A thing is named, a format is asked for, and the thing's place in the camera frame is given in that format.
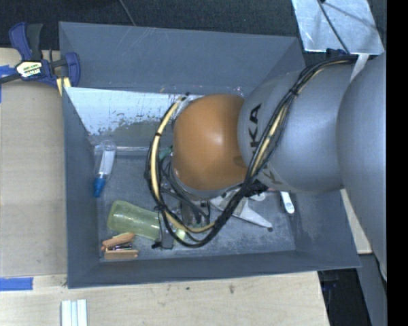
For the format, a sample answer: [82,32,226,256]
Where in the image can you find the yellow-green clear plastic bottle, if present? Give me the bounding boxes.
[107,200,165,241]

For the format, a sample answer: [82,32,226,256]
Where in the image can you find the silver metal scissors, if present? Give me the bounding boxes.
[210,192,273,231]

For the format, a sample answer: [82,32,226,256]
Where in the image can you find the brown sunglasses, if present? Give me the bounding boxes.
[100,232,139,261]

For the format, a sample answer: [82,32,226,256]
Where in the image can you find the white plastic piece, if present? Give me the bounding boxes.
[279,191,296,215]

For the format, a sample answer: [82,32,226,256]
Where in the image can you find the clear bottle with blue cap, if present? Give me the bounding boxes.
[92,140,118,198]

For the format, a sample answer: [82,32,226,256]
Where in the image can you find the pale wood board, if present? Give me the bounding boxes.
[0,79,69,278]

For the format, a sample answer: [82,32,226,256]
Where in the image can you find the grey metal bin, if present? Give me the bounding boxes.
[58,21,363,289]

